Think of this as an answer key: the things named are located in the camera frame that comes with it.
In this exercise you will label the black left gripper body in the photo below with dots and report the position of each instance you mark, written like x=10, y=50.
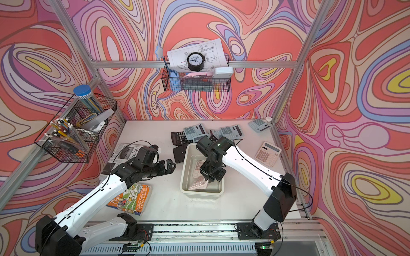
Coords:
x=155, y=169

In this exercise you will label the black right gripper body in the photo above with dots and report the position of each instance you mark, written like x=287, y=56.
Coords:
x=213, y=170

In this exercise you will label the pink calculator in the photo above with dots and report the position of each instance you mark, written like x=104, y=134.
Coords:
x=196, y=171
x=268, y=154
x=200, y=184

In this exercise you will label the black calculator face up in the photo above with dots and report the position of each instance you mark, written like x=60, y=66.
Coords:
x=179, y=139

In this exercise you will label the black calculator face down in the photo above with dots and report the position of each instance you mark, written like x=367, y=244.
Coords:
x=179, y=153

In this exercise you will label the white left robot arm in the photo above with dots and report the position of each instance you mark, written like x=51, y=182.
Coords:
x=66, y=234

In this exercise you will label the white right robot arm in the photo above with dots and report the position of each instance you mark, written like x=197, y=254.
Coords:
x=280, y=189

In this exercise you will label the small blue calculator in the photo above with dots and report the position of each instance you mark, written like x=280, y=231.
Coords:
x=199, y=137

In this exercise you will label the blue calculator back middle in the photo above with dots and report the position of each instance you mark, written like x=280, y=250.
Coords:
x=232, y=132

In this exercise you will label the blue calculator back left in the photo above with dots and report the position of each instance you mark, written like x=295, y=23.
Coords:
x=194, y=131

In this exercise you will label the blue calculator far corner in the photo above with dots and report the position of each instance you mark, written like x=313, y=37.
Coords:
x=259, y=125

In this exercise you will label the white box in basket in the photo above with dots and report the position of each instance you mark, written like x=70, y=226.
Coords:
x=223, y=73

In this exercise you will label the newspaper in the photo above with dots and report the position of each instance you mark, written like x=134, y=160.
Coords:
x=122, y=153

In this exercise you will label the colourful children's book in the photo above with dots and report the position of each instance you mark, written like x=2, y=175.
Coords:
x=133, y=200

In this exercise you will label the grey stapler in basket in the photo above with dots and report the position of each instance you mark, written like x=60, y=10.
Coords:
x=97, y=122

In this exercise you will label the clear cup of pencils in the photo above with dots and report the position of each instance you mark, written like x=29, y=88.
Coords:
x=65, y=136

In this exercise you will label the blue lid pencil jar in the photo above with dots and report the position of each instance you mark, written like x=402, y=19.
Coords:
x=88, y=98

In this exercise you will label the black round clock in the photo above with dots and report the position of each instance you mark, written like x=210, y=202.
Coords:
x=195, y=61

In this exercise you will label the white paper drawing sheet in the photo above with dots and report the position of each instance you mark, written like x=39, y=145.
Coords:
x=205, y=57

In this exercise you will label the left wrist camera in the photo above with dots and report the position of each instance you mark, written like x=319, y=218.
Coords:
x=148, y=155

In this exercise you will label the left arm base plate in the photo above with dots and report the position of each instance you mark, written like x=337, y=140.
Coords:
x=136, y=232

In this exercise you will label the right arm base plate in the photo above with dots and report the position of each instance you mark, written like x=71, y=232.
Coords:
x=249, y=231

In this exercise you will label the black wire basket left wall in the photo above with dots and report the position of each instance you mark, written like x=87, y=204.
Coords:
x=75, y=111

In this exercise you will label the black wire basket wall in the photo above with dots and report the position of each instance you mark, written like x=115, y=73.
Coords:
x=197, y=81
x=75, y=111

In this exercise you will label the black wire basket back wall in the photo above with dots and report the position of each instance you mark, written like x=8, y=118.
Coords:
x=197, y=81

